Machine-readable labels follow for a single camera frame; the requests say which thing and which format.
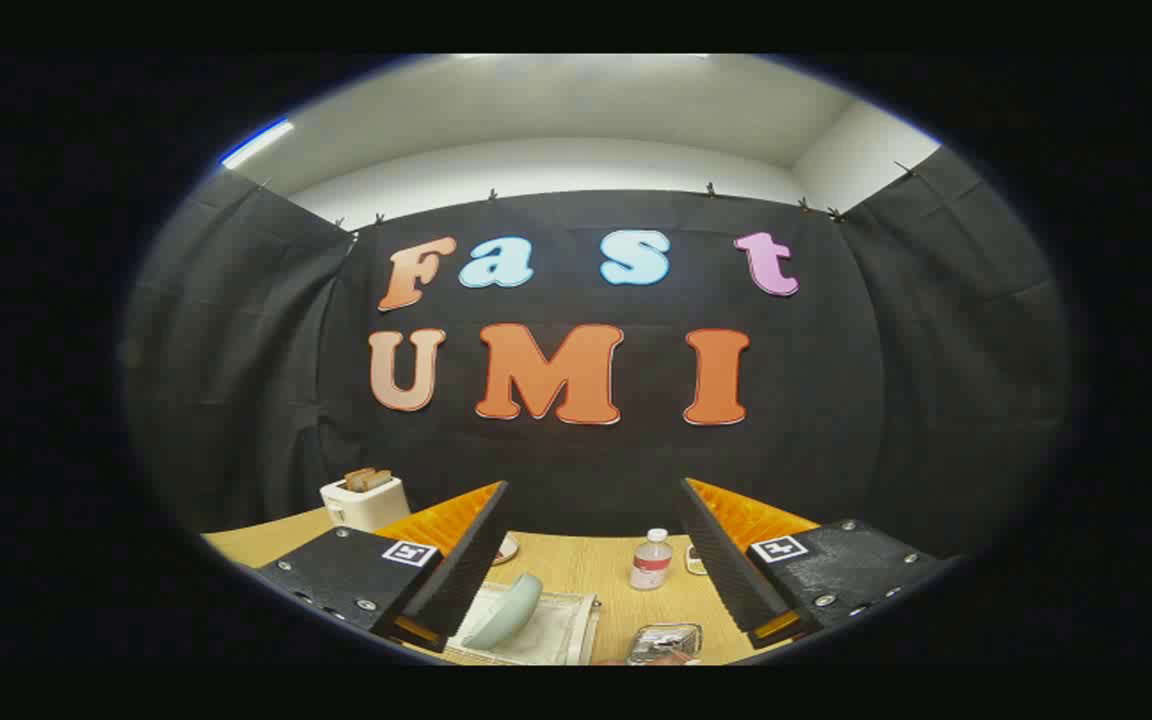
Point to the toast slice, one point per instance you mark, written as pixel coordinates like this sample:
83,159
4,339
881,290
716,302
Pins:
357,478
378,481

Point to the light green plate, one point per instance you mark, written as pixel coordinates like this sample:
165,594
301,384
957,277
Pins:
508,610

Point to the white divided snack tray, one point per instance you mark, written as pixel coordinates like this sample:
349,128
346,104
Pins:
696,561

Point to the beige plate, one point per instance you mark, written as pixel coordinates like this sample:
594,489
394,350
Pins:
506,549

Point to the white toaster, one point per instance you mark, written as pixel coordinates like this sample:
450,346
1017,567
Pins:
366,505

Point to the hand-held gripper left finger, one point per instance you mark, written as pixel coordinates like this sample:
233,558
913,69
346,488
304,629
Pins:
471,560

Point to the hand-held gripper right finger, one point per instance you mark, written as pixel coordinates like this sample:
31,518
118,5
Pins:
721,565

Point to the clear bottle red label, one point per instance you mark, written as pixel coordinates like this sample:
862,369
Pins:
651,565

